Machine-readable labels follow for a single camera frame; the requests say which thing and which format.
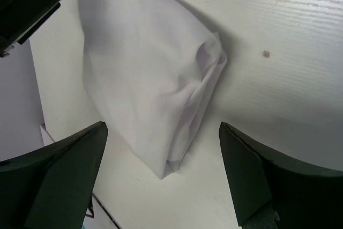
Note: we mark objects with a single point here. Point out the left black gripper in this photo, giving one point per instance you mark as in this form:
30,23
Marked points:
20,19

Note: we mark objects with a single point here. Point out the white t-shirt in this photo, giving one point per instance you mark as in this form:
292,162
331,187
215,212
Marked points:
150,68

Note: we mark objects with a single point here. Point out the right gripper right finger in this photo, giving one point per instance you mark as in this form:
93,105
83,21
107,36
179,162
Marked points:
272,190

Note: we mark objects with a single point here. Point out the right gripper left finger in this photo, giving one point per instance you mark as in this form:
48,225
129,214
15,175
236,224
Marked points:
51,187

